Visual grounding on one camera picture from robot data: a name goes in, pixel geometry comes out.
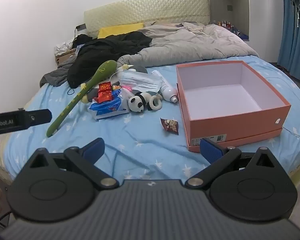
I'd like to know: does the red foil snack packet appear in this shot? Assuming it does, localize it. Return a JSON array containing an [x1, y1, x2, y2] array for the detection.
[[97, 82, 113, 103]]

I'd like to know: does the pink cardboard box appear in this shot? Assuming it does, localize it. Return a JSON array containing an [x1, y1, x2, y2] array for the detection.
[[175, 60, 291, 153]]

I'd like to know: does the blue patterned bed sheet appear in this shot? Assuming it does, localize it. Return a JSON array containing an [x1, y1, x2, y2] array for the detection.
[[0, 54, 300, 180]]

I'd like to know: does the white spray bottle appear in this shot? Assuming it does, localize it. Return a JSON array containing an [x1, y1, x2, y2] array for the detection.
[[151, 70, 178, 103]]

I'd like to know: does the blue curtain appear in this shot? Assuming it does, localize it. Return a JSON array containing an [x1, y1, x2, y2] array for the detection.
[[277, 0, 300, 83]]

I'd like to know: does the panda plush toy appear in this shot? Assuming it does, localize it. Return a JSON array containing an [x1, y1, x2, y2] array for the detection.
[[128, 92, 153, 114]]

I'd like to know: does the green plush massage stick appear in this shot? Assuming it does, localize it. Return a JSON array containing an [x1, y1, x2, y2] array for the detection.
[[46, 60, 118, 138]]

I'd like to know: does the grey penguin plush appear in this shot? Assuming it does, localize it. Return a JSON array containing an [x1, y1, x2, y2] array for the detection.
[[81, 64, 148, 103]]

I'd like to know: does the grey duvet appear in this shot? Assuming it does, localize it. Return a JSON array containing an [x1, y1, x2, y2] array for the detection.
[[117, 22, 260, 67]]

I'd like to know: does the row of small bottles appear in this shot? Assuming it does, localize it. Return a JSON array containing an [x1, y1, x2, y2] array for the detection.
[[211, 20, 240, 34]]

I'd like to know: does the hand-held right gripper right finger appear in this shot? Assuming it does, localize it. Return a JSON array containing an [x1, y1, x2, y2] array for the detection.
[[185, 138, 278, 190]]

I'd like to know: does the grey cloth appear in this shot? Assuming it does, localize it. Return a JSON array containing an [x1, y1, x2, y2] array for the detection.
[[39, 55, 78, 87]]

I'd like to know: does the black clothing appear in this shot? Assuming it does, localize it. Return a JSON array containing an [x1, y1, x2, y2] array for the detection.
[[67, 31, 153, 88]]

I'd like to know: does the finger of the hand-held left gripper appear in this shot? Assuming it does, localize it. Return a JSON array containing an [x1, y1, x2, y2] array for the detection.
[[27, 109, 53, 129]]

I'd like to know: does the white crumpled cloth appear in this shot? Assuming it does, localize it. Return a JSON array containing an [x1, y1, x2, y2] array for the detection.
[[54, 40, 75, 55]]

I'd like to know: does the white fluffy ring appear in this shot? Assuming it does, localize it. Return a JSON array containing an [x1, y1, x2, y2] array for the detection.
[[147, 94, 163, 111]]

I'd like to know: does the brown snack packet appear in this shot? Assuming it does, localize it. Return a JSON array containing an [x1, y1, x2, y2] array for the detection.
[[160, 117, 179, 136]]

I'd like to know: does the yellow pillow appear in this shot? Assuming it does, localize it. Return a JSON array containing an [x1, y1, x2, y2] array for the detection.
[[97, 22, 144, 39]]

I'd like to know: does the cream quilted headboard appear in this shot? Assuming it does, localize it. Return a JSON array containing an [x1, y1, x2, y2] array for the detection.
[[84, 0, 211, 39]]

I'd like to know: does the blue tissue pack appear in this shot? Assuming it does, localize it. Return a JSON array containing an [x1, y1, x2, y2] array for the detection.
[[89, 89, 130, 120]]

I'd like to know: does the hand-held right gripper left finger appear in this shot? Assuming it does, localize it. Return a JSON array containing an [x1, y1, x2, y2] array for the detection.
[[27, 137, 120, 190]]

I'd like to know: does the brown cardboard box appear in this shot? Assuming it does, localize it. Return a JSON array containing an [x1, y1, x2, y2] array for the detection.
[[55, 49, 78, 67]]

